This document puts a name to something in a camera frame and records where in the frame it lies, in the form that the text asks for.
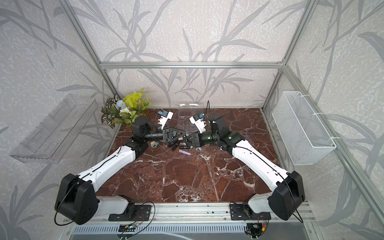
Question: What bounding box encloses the lilac lipstick tube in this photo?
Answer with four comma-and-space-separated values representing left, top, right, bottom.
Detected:
179, 150, 191, 156

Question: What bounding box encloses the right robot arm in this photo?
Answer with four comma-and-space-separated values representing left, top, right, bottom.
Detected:
184, 114, 305, 221

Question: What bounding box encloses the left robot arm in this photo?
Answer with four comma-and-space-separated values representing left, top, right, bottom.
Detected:
55, 116, 186, 225

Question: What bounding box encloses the clear acrylic lipstick organizer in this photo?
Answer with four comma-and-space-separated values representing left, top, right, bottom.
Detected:
178, 102, 206, 134

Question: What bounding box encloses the black lipstick tube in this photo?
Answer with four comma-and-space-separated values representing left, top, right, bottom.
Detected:
172, 142, 180, 151

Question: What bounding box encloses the artificial plant in vase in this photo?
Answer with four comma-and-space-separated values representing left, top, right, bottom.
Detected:
101, 88, 151, 129

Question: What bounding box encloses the aluminium front rail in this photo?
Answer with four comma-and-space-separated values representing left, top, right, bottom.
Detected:
62, 201, 316, 225

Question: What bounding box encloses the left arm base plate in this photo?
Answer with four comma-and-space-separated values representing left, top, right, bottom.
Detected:
108, 205, 152, 222

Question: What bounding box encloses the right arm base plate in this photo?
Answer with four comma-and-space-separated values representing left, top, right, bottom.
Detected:
229, 202, 271, 221

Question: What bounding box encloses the white wire mesh basket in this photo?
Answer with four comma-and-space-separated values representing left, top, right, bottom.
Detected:
272, 91, 337, 166

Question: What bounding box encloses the clear plastic wall shelf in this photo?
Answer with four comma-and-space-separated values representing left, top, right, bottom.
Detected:
10, 95, 99, 164

